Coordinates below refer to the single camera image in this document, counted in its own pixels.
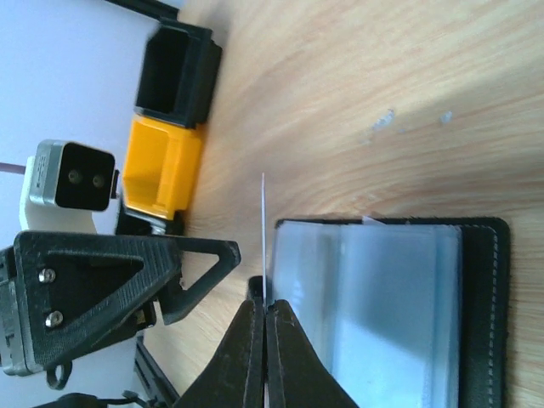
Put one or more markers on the yellow plastic bin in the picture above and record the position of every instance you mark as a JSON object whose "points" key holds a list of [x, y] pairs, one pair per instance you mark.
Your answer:
{"points": [[161, 166]]}

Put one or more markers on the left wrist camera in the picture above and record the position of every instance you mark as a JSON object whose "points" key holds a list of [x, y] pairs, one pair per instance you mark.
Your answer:
{"points": [[64, 184]]}

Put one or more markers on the black plastic bin near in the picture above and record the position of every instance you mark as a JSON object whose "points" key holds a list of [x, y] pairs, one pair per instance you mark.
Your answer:
{"points": [[132, 222]]}

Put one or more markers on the black frame post left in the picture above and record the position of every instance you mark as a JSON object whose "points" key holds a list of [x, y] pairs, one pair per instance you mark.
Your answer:
{"points": [[151, 8]]}

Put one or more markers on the black plastic bin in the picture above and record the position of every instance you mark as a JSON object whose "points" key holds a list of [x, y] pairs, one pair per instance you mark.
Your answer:
{"points": [[179, 74], [132, 222]]}

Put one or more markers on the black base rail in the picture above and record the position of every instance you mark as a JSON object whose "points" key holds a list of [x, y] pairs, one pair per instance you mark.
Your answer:
{"points": [[159, 390]]}

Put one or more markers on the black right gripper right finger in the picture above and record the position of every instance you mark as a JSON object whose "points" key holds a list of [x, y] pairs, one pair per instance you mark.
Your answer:
{"points": [[295, 375]]}

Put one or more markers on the black plastic bin far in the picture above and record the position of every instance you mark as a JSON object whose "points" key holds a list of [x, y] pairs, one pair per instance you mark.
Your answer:
{"points": [[179, 74]]}

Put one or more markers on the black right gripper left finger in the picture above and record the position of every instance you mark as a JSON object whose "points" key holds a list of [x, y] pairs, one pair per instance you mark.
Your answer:
{"points": [[234, 377]]}

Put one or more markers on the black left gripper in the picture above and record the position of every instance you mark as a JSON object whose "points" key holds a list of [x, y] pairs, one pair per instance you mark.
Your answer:
{"points": [[67, 295]]}

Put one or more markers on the black card holder wallet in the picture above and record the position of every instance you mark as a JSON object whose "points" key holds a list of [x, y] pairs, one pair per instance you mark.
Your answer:
{"points": [[402, 312]]}

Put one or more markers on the black VIP card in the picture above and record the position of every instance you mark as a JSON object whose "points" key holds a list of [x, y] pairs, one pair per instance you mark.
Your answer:
{"points": [[264, 271]]}

